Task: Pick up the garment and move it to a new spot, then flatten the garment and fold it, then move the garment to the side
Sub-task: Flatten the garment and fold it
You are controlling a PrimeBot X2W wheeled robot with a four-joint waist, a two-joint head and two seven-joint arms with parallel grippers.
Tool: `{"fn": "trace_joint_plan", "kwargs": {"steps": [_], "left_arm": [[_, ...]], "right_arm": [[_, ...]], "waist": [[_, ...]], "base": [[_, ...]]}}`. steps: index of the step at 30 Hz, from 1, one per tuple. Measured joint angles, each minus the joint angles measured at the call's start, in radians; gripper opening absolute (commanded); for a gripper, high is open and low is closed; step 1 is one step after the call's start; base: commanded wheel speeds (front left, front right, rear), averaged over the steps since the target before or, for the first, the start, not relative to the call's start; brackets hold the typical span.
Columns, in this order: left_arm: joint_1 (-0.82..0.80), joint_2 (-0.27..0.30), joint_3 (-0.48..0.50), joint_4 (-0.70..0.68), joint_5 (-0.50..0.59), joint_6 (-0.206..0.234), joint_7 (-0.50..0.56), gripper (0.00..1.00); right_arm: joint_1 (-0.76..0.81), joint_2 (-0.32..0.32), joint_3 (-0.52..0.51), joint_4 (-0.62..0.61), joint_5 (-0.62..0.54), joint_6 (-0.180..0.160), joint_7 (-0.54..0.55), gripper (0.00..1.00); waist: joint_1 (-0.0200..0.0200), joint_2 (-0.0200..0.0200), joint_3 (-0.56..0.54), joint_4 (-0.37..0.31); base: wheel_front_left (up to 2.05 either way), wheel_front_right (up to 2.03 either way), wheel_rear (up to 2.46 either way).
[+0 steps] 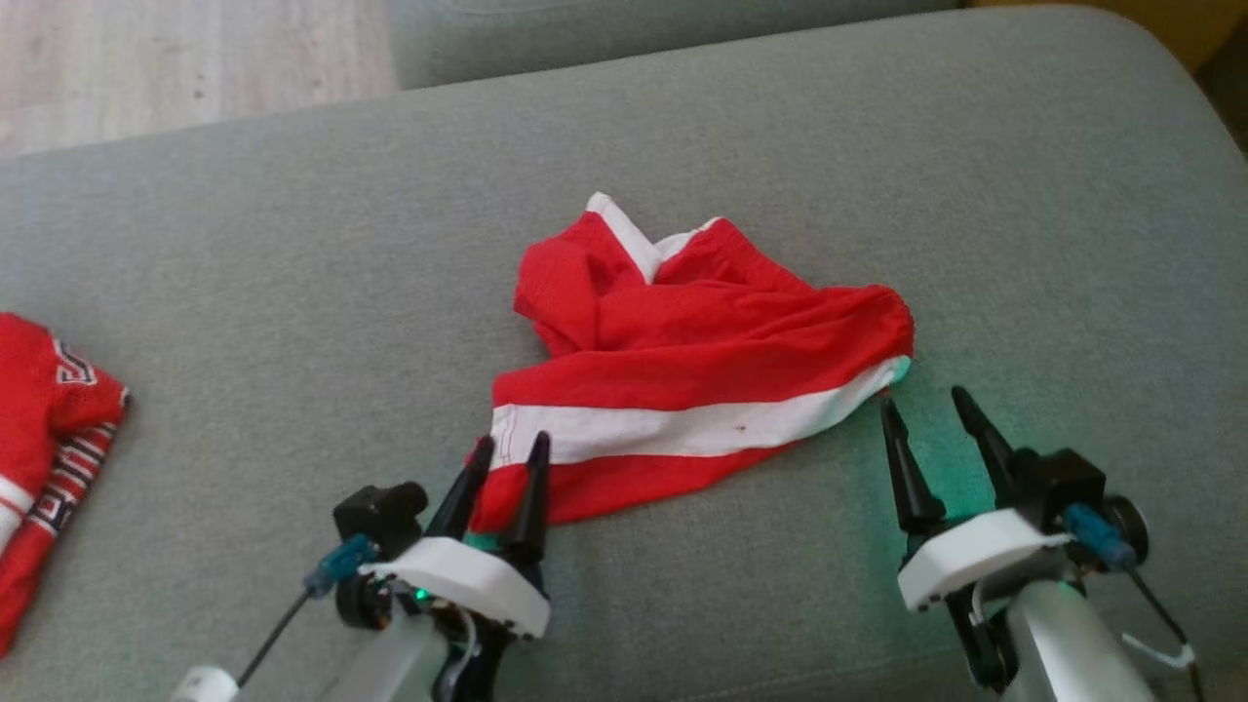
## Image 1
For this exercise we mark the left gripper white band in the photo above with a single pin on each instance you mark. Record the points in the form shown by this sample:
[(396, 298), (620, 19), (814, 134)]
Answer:
[(468, 580)]

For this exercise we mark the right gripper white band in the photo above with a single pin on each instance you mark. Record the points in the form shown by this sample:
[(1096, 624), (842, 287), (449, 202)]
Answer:
[(975, 556)]

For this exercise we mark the red shirt with white sleeves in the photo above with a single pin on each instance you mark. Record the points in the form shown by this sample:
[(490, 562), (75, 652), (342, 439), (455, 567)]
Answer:
[(682, 331)]

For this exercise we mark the folded red printed garment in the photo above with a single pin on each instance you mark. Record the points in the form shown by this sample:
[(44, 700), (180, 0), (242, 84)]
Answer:
[(39, 390)]

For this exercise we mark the large grey sofa seat cushion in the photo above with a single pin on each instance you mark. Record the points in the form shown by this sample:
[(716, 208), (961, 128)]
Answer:
[(292, 244)]

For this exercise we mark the long grey sofa seat cushion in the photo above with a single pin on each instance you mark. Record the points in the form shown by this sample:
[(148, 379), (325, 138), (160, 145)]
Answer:
[(585, 39)]

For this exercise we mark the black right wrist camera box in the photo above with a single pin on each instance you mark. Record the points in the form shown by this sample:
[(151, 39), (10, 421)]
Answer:
[(1058, 478)]

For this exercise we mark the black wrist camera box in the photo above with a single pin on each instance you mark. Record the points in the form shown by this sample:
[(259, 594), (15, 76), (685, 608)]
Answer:
[(375, 512), (1058, 478)]

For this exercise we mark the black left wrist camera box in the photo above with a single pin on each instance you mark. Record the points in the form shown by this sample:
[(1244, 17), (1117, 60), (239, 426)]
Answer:
[(375, 512)]

